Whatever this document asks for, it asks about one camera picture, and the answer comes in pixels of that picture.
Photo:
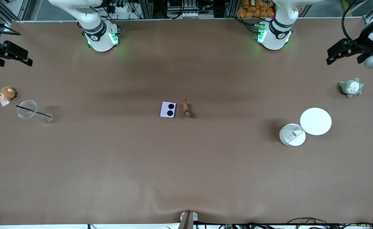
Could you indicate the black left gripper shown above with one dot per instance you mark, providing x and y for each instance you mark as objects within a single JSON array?
[{"x": 361, "y": 45}]

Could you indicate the lavender flip phone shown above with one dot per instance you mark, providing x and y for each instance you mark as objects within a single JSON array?
[{"x": 168, "y": 110}]

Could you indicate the brown lion statue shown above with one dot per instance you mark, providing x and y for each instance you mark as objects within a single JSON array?
[{"x": 186, "y": 109}]

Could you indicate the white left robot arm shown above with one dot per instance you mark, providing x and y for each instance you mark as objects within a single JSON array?
[{"x": 274, "y": 38}]

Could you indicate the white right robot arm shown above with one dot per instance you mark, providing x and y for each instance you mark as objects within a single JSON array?
[{"x": 99, "y": 39}]

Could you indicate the grey totoro plush toy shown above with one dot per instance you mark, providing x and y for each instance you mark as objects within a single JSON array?
[{"x": 351, "y": 87}]

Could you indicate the brown plush toy with tag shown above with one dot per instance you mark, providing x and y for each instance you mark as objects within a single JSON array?
[{"x": 7, "y": 93}]

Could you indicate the clear plastic cup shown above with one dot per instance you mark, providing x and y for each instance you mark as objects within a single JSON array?
[{"x": 27, "y": 109}]

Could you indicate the black drinking straw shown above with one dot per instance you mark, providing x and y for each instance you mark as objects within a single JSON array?
[{"x": 34, "y": 112}]

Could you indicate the white round lid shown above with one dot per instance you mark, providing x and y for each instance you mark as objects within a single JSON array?
[{"x": 315, "y": 121}]

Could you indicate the white round container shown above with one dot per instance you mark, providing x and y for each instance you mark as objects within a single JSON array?
[{"x": 292, "y": 136}]

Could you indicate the orange plush toy pile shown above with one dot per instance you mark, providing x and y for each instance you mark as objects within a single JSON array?
[{"x": 256, "y": 9}]

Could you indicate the white power strip with plugs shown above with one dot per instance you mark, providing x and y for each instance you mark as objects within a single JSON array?
[{"x": 123, "y": 8}]

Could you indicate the long white power strip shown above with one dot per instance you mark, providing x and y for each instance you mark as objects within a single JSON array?
[{"x": 189, "y": 14}]

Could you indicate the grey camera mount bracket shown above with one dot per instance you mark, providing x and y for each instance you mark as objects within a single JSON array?
[{"x": 188, "y": 219}]

